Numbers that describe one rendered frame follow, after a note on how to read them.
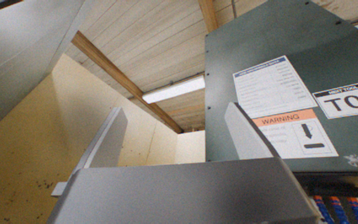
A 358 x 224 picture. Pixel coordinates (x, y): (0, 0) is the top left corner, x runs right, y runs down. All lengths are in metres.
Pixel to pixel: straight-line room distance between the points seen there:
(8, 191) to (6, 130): 0.29
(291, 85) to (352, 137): 0.16
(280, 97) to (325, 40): 0.22
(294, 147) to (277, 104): 0.12
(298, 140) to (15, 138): 1.15
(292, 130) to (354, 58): 0.23
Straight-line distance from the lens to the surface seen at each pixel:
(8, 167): 1.03
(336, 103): 0.41
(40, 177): 1.05
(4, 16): 0.31
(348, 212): 1.05
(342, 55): 0.51
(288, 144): 0.35
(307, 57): 0.51
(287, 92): 0.42
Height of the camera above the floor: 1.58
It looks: 34 degrees up
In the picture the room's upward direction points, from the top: 8 degrees clockwise
